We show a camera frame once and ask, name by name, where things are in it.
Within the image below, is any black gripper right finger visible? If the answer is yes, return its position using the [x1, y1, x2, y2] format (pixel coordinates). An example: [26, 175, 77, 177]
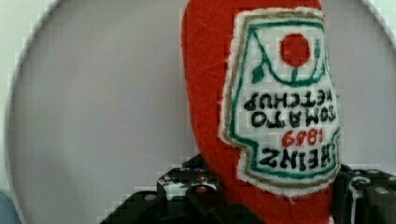
[331, 165, 396, 224]

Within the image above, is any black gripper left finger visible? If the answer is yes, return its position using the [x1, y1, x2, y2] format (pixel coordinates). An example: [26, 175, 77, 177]
[157, 154, 220, 201]

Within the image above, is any red plush ketchup bottle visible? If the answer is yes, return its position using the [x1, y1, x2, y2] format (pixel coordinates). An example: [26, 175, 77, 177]
[181, 0, 342, 224]

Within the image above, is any grey round plate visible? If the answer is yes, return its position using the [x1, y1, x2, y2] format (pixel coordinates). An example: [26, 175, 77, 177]
[6, 0, 395, 224]

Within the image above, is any blue bowl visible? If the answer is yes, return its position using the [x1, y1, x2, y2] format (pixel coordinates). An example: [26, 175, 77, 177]
[0, 192, 21, 224]

